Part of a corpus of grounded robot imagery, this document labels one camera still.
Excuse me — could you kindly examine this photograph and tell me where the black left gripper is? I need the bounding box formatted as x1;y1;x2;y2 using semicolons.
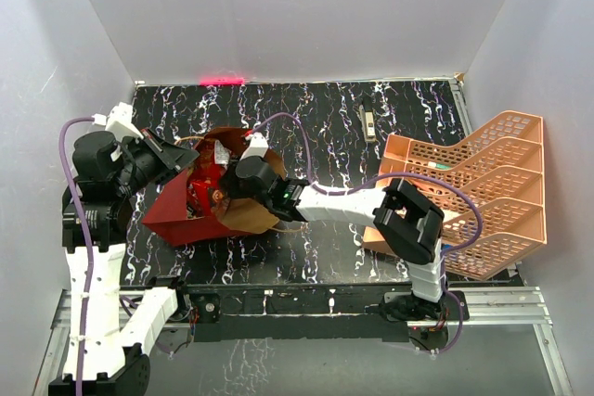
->
112;126;199;197

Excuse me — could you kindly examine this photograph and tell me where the red brown paper bag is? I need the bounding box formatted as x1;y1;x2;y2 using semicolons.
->
142;127;280;247

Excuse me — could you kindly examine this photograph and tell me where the red cookie snack bag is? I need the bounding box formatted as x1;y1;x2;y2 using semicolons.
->
187;138;231;219

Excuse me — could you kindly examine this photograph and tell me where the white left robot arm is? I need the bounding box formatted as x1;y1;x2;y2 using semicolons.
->
48;129;199;395

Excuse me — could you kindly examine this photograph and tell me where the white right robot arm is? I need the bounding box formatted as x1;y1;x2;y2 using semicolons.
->
219;156;447;321

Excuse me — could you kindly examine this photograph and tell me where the pink tape strip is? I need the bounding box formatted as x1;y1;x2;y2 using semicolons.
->
199;76;245;86

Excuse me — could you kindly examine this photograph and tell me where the beige stapler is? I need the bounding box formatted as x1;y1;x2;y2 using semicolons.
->
359;97;376;143

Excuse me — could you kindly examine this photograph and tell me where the peach plastic file organizer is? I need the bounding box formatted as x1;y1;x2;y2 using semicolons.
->
379;110;547;280

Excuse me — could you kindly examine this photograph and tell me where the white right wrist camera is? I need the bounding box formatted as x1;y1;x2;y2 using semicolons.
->
240;132;269;160

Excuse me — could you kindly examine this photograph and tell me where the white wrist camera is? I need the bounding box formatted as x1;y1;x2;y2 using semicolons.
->
240;132;269;160
92;102;143;141

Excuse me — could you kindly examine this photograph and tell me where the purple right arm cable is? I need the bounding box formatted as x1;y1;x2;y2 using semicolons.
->
245;112;486;355

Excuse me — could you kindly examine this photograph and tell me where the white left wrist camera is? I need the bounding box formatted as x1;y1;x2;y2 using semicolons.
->
92;102;143;141

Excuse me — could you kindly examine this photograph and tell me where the black front mounting rail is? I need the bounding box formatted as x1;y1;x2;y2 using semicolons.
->
138;282;451;344

